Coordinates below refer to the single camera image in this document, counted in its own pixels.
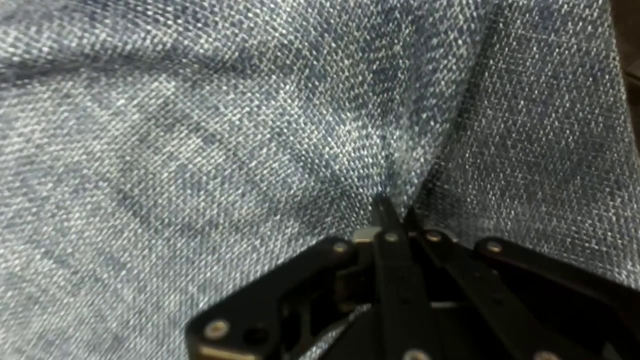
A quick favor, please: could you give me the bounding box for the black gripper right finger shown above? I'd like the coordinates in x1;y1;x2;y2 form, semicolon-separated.
402;205;640;360

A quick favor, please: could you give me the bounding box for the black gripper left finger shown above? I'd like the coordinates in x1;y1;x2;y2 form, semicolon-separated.
183;191;430;360

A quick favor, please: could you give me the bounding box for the blue denim-look cloth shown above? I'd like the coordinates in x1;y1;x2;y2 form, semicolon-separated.
0;0;640;360

